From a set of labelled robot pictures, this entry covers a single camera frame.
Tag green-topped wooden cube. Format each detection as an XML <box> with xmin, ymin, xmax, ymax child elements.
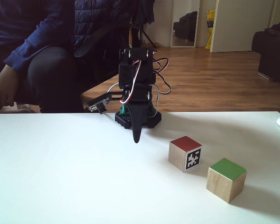
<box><xmin>206</xmin><ymin>157</ymin><xmax>247</xmax><ymax>204</ymax></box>

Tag person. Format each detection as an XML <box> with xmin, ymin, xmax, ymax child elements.
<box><xmin>0</xmin><ymin>0</ymin><xmax>89</xmax><ymax>114</ymax></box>

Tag red-topped wooden cube with tags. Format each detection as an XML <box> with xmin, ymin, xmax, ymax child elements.
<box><xmin>168</xmin><ymin>136</ymin><xmax>203</xmax><ymax>173</ymax></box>

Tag yellow bag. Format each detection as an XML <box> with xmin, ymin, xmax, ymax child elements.
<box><xmin>205</xmin><ymin>9</ymin><xmax>216</xmax><ymax>50</ymax></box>

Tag black stand legs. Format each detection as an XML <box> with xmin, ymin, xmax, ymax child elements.
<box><xmin>130</xmin><ymin>22</ymin><xmax>160</xmax><ymax>49</ymax></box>

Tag red white black servo cable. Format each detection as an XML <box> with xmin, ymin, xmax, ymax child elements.
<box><xmin>119</xmin><ymin>60</ymin><xmax>143</xmax><ymax>105</ymax></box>
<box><xmin>152</xmin><ymin>57</ymin><xmax>172</xmax><ymax>95</ymax></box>

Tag black sofa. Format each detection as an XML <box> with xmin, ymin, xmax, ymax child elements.
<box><xmin>251</xmin><ymin>20</ymin><xmax>280</xmax><ymax>88</ymax></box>

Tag dark quilted jacket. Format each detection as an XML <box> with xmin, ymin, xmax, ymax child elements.
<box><xmin>72</xmin><ymin>0</ymin><xmax>155</xmax><ymax>58</ymax></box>

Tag white-framed standing mirror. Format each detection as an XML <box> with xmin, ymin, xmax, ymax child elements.
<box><xmin>170</xmin><ymin>0</ymin><xmax>201</xmax><ymax>49</ymax></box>

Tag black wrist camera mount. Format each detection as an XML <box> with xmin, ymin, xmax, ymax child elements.
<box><xmin>86</xmin><ymin>91</ymin><xmax>126</xmax><ymax>115</ymax></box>

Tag white USB cable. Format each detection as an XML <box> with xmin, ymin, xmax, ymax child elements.
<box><xmin>106</xmin><ymin>82</ymin><xmax>122</xmax><ymax>94</ymax></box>

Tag white door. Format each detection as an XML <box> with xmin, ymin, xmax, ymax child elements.
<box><xmin>210</xmin><ymin>0</ymin><xmax>280</xmax><ymax>53</ymax></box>

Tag person's right hand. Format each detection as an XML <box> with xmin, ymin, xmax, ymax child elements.
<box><xmin>0</xmin><ymin>64</ymin><xmax>17</xmax><ymax>108</ymax></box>

